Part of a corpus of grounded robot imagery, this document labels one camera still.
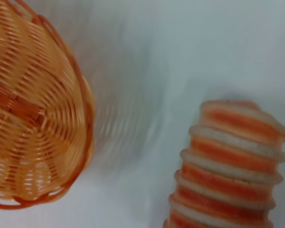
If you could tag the orange striped bread loaf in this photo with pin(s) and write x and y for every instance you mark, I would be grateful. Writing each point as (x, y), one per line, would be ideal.
(225, 171)

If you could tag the orange woven plastic basket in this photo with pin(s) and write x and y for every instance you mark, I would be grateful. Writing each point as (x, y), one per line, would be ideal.
(35, 107)

